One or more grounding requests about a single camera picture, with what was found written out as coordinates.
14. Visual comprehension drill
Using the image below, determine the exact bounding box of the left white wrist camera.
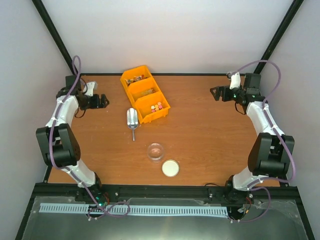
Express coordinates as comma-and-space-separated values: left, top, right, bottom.
85, 81, 98, 97

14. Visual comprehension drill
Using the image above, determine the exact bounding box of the orange three-compartment bin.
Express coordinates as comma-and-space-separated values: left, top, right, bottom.
120, 65, 171, 124

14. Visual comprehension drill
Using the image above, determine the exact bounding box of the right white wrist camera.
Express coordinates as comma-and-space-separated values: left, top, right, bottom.
227, 72, 241, 90

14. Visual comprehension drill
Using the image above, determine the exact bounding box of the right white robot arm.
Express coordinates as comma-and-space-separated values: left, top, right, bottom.
210, 73, 295, 203

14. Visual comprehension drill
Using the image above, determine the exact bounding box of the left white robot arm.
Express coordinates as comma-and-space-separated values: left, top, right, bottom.
35, 75, 110, 202

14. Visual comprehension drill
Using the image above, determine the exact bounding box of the black front rail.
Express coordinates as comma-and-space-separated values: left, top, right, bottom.
32, 182, 300, 204

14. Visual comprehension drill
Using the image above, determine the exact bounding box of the silver metal scoop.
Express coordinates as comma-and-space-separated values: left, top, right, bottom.
126, 107, 139, 141

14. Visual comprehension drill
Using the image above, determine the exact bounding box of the light blue cable duct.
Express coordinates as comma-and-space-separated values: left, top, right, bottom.
38, 203, 228, 218

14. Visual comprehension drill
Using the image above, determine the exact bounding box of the white round lid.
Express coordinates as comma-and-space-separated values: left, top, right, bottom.
161, 159, 180, 177

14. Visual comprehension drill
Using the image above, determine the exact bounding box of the clear glass bowl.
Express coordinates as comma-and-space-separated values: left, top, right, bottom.
147, 143, 165, 163

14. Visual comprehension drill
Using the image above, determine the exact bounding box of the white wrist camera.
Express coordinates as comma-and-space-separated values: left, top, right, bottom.
227, 72, 241, 90
85, 81, 98, 97

